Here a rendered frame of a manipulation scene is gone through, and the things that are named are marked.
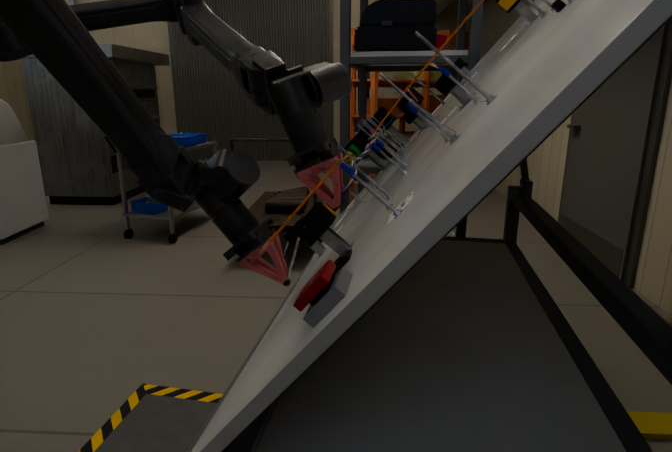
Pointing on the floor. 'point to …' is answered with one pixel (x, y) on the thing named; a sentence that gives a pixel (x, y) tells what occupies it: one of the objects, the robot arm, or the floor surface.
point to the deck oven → (85, 130)
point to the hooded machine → (19, 180)
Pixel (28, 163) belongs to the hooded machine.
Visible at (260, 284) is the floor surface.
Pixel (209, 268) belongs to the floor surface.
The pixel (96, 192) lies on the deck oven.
